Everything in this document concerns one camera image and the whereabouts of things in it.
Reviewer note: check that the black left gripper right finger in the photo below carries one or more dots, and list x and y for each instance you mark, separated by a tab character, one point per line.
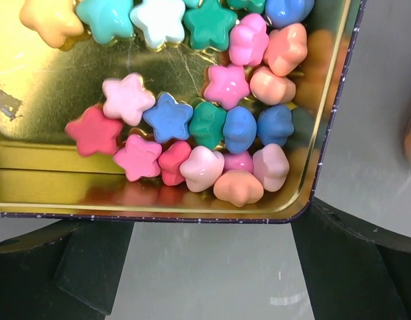
353	269

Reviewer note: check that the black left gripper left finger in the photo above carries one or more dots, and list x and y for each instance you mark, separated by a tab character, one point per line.
66	270

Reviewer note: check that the patterned tin of pastel candies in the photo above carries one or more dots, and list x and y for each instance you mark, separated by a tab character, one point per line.
149	110

